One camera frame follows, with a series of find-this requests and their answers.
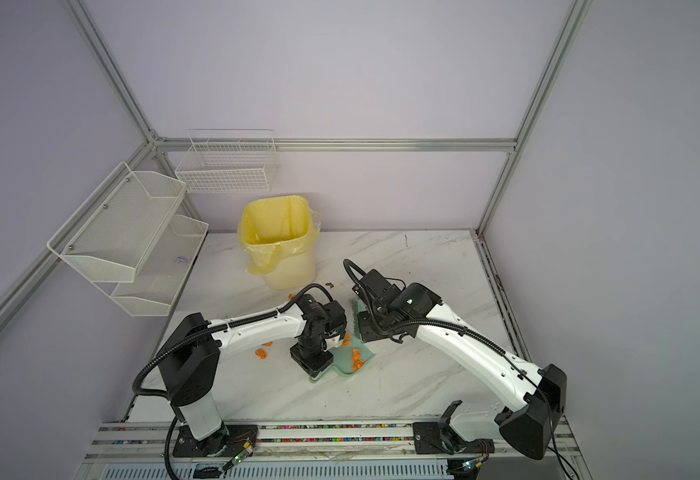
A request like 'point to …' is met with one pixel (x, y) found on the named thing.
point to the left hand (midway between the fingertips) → (309, 375)
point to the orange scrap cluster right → (357, 362)
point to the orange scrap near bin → (291, 296)
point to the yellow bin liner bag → (267, 224)
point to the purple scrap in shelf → (180, 259)
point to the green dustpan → (347, 358)
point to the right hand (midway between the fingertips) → (364, 329)
